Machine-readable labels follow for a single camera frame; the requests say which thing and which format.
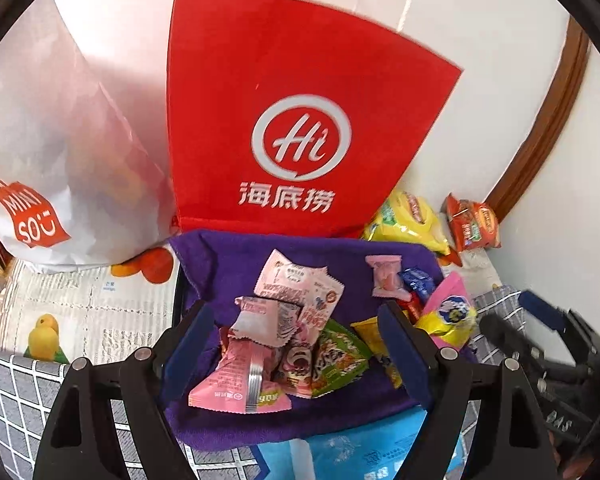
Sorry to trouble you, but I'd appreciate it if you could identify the grey checked cloth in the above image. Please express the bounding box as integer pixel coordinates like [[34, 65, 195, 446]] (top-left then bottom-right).
[[0, 285, 531, 480]]

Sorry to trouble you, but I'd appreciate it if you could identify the purple towel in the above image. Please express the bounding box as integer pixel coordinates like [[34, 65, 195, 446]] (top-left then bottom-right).
[[162, 229, 473, 453]]

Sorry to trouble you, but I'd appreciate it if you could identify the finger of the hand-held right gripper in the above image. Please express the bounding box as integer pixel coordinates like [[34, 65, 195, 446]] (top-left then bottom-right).
[[519, 290, 598, 351], [480, 311, 551, 377]]

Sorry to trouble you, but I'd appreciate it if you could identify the orange chip bag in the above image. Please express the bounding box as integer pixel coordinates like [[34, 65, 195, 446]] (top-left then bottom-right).
[[441, 192, 502, 253]]

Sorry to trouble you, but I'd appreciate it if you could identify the blue snack packet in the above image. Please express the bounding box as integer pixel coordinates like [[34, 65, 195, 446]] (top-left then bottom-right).
[[399, 267, 435, 303]]

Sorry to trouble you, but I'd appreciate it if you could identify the red snack packet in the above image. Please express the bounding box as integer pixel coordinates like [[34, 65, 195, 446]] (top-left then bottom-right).
[[397, 295, 423, 321]]

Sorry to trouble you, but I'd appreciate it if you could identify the red paper bag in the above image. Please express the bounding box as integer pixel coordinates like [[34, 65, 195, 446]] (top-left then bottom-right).
[[166, 0, 465, 241]]

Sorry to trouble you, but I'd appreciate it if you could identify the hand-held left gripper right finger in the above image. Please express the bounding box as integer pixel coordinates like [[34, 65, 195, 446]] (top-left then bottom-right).
[[377, 301, 561, 480]]

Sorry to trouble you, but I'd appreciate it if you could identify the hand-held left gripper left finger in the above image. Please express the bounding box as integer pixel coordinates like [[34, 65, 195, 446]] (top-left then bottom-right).
[[32, 300, 216, 480]]

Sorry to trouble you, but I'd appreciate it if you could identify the small cartoon-print packet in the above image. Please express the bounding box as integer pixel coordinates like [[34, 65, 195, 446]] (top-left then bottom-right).
[[300, 267, 345, 333]]

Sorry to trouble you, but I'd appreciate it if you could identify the pink jelly cup packet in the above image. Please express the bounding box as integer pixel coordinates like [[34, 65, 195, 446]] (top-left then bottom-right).
[[187, 327, 293, 415]]

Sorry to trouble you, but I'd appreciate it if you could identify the pink white strip packet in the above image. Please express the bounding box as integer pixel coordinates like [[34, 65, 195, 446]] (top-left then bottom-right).
[[254, 249, 331, 306]]

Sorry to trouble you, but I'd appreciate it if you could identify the wooden door frame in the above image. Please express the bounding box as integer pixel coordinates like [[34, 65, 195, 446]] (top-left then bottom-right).
[[482, 15, 592, 223]]

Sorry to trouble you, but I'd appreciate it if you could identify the blue tissue box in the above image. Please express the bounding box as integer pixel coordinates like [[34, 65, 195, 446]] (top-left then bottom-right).
[[252, 407, 468, 480]]

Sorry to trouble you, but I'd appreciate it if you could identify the yellow triangle snack packet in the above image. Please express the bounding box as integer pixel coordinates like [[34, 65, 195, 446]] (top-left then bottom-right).
[[352, 317, 406, 391]]

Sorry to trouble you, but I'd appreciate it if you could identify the white plastic bag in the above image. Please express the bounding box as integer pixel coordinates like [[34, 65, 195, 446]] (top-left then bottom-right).
[[0, 0, 181, 273]]

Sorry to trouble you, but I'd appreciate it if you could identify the pink peach snack packet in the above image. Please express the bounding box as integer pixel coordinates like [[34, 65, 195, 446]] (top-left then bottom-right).
[[365, 254, 406, 298]]

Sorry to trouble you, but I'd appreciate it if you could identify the green triangle snack packet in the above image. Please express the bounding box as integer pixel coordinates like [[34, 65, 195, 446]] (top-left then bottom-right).
[[310, 319, 373, 398]]

